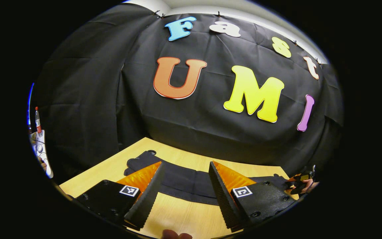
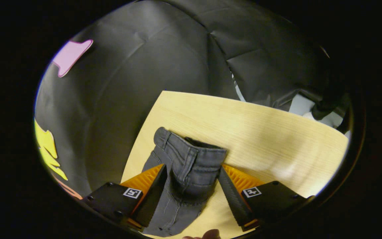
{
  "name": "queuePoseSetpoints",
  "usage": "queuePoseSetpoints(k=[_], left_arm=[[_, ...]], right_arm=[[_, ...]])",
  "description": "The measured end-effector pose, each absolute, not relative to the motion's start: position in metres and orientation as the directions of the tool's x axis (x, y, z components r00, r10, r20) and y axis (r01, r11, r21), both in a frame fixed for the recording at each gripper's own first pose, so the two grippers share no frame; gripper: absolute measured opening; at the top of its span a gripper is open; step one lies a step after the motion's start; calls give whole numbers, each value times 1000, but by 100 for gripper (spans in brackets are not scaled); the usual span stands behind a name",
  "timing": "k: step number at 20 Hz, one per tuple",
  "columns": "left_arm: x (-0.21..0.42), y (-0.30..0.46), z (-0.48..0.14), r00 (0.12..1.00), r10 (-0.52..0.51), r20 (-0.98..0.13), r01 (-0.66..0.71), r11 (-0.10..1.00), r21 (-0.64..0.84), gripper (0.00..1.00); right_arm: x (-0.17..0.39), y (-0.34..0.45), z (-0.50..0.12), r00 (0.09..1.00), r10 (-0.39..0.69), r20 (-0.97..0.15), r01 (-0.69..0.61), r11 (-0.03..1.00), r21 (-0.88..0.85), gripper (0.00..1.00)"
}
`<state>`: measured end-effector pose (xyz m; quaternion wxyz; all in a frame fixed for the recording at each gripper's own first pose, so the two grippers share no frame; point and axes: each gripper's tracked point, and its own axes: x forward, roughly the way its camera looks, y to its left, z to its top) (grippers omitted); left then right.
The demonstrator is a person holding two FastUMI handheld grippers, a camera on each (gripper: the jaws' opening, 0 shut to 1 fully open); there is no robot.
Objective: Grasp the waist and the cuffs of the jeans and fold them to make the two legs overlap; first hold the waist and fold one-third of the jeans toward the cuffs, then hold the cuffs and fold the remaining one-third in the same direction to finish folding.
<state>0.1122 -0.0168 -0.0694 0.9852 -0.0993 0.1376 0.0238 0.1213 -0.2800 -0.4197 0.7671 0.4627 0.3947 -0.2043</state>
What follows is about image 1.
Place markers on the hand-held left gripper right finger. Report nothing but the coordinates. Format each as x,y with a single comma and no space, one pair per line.
222,196

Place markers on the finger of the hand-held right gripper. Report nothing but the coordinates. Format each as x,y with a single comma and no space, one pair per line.
297,188
302,176

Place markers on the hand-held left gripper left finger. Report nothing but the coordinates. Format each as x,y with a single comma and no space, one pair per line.
146,199

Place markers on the black jeans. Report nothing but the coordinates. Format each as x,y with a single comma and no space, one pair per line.
184,182

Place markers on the black backdrop cloth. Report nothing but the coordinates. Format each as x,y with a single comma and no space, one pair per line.
95,99

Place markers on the white device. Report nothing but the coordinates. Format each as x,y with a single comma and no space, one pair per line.
41,152

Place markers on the red capped bottle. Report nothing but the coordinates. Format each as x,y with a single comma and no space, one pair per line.
38,121

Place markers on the blue glowing screen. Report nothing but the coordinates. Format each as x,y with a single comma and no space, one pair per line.
30,103

